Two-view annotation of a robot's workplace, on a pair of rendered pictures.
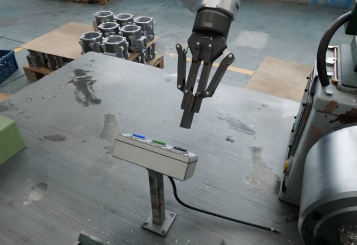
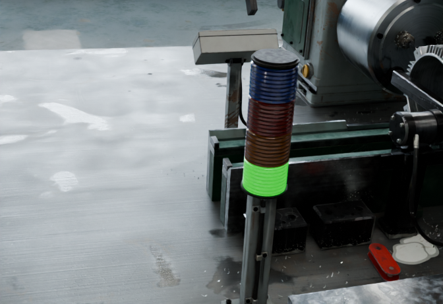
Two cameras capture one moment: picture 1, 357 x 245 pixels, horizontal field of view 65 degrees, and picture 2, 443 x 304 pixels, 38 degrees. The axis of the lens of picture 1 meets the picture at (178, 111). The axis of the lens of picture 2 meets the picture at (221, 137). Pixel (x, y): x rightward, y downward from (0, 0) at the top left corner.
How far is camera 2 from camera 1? 1.07 m
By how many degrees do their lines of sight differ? 36
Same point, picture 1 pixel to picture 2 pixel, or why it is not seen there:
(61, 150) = (35, 146)
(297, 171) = (324, 59)
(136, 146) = (224, 35)
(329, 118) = not seen: outside the picture
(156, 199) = (236, 105)
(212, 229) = not seen: hidden behind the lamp
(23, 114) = not seen: outside the picture
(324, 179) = (372, 12)
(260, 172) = not seen: hidden behind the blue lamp
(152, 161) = (244, 43)
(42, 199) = (81, 180)
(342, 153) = not seen: outside the picture
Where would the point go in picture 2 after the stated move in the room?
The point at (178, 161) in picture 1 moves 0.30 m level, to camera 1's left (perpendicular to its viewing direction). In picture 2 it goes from (267, 35) to (147, 60)
